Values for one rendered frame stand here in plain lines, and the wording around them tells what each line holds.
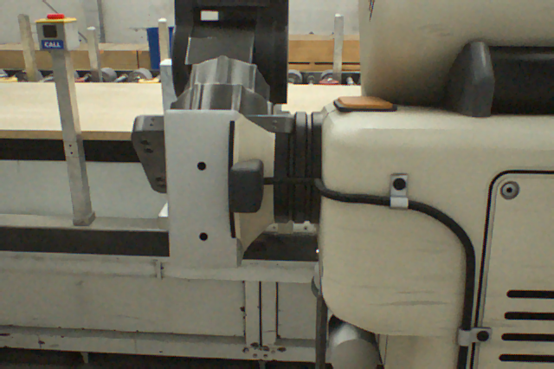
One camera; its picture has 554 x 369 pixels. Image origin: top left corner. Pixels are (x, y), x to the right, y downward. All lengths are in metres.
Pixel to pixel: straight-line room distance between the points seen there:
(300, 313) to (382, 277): 1.51
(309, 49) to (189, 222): 6.81
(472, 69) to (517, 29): 0.04
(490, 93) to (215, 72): 0.21
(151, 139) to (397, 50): 0.18
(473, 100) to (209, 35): 0.25
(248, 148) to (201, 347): 1.57
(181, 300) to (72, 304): 0.38
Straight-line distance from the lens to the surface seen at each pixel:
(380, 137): 0.29
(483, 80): 0.31
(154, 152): 0.41
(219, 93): 0.40
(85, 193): 1.47
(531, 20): 0.34
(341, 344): 0.50
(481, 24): 0.33
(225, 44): 0.46
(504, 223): 0.32
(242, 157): 0.35
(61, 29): 1.35
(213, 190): 0.37
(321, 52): 7.17
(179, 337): 1.92
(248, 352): 1.87
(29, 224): 1.55
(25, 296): 2.04
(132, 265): 1.54
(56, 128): 1.68
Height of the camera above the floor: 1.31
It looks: 22 degrees down
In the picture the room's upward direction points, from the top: straight up
